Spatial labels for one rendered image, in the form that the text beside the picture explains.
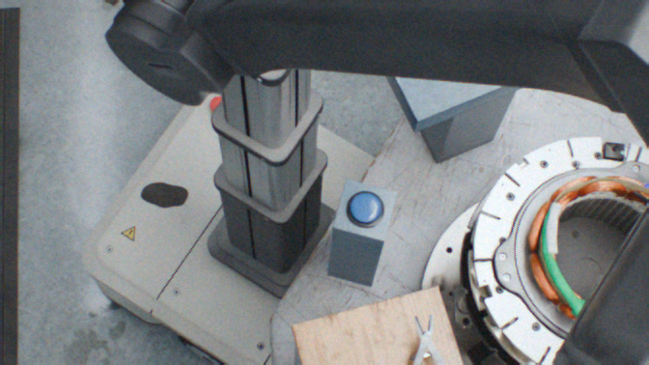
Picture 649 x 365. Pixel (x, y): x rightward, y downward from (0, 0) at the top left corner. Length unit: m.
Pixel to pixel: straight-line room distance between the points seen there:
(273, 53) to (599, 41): 0.26
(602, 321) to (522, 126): 1.07
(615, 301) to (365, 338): 0.71
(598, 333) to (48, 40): 2.14
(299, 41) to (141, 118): 2.03
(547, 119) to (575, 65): 1.34
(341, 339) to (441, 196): 0.43
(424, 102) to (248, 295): 0.82
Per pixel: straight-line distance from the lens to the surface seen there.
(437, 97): 1.52
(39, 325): 2.52
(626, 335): 0.74
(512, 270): 1.37
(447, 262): 1.68
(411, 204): 1.72
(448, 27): 0.51
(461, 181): 1.74
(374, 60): 0.57
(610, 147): 1.46
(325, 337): 1.37
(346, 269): 1.62
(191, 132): 2.32
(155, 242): 2.25
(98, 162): 2.60
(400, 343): 1.37
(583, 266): 1.48
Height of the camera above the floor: 2.41
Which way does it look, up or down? 71 degrees down
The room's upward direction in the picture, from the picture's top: 4 degrees clockwise
